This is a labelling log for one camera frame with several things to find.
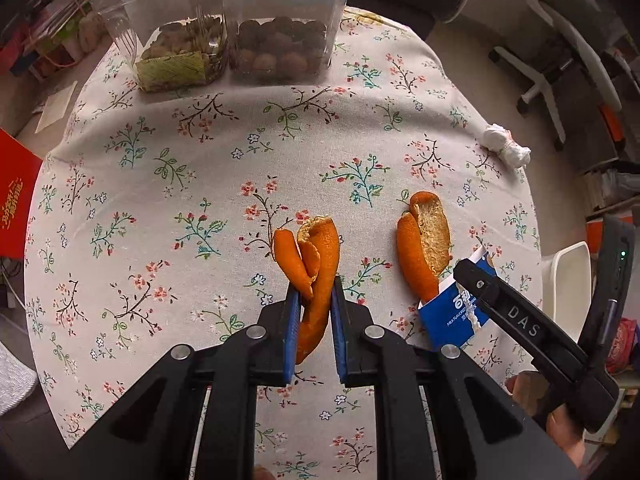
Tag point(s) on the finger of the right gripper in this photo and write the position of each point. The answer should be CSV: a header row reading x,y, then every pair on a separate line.
x,y
515,314

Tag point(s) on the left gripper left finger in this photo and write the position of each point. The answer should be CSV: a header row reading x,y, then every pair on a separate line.
x,y
192,414

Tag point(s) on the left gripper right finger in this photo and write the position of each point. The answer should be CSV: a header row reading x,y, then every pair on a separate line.
x,y
437,413

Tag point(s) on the blue snack wrapper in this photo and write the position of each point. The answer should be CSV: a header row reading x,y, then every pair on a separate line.
x,y
452,316

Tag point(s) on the white tissue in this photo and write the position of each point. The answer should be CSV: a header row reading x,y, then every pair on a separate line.
x,y
500,141

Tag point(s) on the orange peel piece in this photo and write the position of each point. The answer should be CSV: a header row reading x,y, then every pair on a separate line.
x,y
310,260
423,244

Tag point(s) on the white trash bin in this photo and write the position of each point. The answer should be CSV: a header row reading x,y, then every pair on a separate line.
x,y
566,284

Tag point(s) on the person's right hand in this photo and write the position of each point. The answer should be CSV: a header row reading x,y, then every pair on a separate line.
x,y
528,389

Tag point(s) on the floral tablecloth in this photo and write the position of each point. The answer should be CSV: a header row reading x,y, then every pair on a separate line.
x,y
151,222

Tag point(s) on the red and white box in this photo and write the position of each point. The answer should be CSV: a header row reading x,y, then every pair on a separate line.
x,y
19,169

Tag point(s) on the white office chair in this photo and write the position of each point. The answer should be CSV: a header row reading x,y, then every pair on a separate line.
x,y
587,37

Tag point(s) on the clear jar with cashews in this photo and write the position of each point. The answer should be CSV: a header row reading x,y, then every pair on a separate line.
x,y
168,44

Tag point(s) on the clear jar with brown nuts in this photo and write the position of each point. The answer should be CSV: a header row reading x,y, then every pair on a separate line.
x,y
281,41

